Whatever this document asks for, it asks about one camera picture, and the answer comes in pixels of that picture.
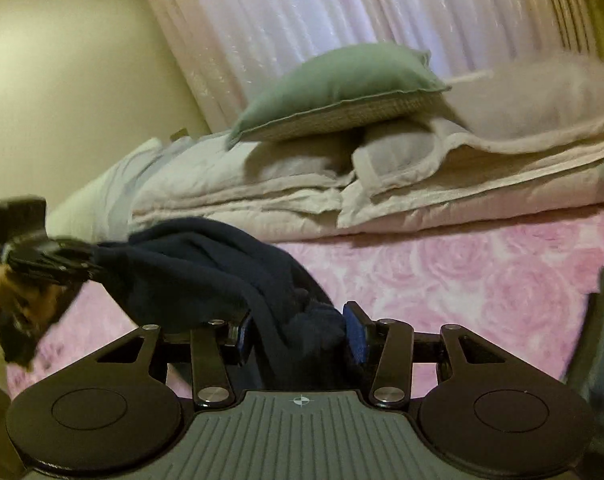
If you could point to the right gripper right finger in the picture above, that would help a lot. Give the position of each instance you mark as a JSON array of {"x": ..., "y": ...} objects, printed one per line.
[{"x": 384, "y": 352}]

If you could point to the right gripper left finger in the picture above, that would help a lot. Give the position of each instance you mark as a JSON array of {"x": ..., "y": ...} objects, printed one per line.
[{"x": 220, "y": 358}]

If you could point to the dark navy fleece pants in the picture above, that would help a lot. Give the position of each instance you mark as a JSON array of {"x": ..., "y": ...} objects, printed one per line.
[{"x": 183, "y": 272}]

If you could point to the person's left hand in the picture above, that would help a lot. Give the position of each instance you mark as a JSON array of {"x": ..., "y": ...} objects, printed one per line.
[{"x": 28, "y": 309}]

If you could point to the white pillow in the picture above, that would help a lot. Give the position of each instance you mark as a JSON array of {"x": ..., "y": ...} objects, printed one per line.
[{"x": 100, "y": 210}]

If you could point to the pink rose bed sheet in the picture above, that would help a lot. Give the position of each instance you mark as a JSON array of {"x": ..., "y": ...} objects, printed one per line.
[{"x": 521, "y": 284}]

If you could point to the grey folded quilt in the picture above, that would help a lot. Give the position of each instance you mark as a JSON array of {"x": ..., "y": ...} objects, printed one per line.
[{"x": 201, "y": 177}]

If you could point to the beige folded blanket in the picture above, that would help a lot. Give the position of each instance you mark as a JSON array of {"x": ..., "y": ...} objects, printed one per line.
[{"x": 522, "y": 138}]

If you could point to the green cushion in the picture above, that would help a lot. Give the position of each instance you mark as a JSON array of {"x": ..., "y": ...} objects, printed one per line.
[{"x": 340, "y": 90}]

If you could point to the pink curtain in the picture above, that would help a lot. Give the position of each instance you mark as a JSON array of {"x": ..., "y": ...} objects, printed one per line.
[{"x": 232, "y": 50}]

